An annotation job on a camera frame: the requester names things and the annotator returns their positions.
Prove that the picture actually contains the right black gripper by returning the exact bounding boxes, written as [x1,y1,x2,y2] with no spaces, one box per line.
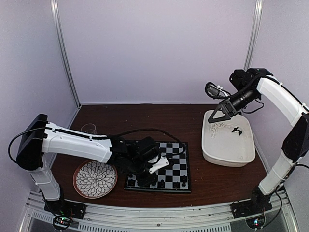
[209,87,259,124]

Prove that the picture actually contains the black and grey chessboard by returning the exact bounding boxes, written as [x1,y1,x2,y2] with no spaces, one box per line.
[124,142,191,193]

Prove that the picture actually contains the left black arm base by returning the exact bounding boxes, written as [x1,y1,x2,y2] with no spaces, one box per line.
[43,199,86,219]

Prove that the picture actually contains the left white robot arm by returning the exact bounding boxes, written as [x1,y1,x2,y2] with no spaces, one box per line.
[16,114,169,215]

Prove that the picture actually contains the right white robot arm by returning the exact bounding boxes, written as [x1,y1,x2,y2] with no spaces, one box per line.
[205,68,309,214]

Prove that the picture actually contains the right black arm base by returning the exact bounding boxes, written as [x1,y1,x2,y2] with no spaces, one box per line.
[230,200,272,218]

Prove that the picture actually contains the pile of white chess pieces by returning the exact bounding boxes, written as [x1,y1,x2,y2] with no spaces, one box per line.
[209,122,231,139]

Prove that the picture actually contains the black chess pieces in tub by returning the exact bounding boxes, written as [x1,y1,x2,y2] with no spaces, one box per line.
[231,127,242,136]

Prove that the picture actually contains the white plastic tub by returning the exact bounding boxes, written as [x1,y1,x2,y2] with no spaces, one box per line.
[201,110,256,167]

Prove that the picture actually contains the floral patterned plate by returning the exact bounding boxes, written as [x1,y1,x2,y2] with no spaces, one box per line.
[72,160,118,199]

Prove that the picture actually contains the clear drinking glass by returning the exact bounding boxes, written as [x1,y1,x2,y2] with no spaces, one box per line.
[80,123,97,135]

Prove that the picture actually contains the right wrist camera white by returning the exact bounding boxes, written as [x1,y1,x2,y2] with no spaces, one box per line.
[205,82,231,99]

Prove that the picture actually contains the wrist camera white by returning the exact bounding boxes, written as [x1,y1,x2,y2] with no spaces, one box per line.
[205,82,231,99]
[147,156,169,174]

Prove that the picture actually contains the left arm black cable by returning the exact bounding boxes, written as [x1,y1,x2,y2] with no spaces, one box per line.
[113,128,186,155]

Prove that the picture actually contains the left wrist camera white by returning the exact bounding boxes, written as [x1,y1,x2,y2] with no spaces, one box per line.
[147,156,169,174]

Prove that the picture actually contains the right aluminium frame post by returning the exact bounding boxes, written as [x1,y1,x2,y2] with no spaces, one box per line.
[244,0,263,70]

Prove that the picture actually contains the aluminium frame post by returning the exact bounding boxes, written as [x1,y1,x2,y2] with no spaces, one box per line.
[244,0,263,70]
[50,0,81,108]

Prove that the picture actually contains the left aluminium frame post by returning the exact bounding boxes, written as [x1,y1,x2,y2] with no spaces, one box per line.
[50,0,81,108]

